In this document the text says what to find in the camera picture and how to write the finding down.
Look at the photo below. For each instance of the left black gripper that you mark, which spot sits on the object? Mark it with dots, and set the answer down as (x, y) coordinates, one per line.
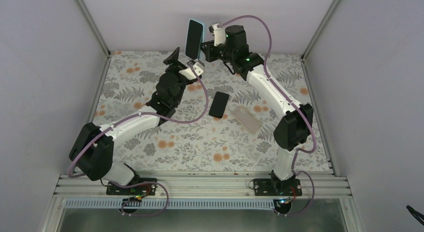
(170, 61)

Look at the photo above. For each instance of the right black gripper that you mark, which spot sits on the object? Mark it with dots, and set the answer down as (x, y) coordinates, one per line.
(209, 50)

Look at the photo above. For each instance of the light blue phone case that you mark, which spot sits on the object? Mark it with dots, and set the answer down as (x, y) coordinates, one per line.
(202, 38)

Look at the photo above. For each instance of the black phone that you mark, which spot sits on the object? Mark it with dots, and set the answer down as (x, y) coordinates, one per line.
(193, 38)

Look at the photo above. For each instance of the black smartphone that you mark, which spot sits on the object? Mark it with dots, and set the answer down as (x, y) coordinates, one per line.
(218, 106)

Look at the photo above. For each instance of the beige phone case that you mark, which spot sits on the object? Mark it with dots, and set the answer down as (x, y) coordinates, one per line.
(247, 119)

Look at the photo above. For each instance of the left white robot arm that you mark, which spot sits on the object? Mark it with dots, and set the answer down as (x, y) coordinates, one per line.
(93, 150)

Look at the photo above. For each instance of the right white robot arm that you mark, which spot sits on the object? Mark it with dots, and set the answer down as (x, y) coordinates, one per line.
(295, 126)

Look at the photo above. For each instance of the floral patterned table mat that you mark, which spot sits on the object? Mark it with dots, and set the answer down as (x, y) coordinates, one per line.
(199, 142)

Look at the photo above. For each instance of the black object at corner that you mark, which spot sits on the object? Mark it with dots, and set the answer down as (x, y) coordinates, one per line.
(416, 214)

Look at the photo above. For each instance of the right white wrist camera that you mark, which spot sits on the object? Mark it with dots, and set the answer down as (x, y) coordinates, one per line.
(218, 32)

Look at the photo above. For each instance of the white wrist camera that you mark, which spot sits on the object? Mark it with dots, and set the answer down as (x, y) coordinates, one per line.
(195, 69)
(218, 32)

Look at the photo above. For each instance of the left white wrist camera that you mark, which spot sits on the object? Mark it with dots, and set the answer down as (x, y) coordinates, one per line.
(195, 69)

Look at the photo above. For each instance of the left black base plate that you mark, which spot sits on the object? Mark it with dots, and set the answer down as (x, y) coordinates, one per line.
(140, 190)

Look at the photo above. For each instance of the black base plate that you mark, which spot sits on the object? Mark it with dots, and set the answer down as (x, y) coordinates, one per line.
(263, 187)
(140, 190)

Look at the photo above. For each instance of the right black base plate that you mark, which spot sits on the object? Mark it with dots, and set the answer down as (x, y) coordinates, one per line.
(263, 187)

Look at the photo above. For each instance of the aluminium rail frame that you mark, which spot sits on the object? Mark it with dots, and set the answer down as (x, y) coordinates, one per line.
(200, 190)

